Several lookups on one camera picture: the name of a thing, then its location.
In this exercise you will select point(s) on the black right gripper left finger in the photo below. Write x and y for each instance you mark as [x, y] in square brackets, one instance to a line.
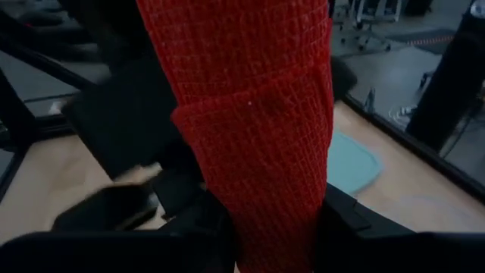
[113, 254]

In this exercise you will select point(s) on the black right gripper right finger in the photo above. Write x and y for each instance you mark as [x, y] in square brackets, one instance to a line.
[379, 254]

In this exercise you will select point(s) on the teal plastic container lid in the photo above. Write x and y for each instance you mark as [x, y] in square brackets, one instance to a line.
[350, 163]

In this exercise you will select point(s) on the red elastic bandage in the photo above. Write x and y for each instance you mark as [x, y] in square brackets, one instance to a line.
[250, 151]

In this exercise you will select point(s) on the grey office chair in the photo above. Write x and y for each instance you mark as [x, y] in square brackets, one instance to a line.
[363, 22]

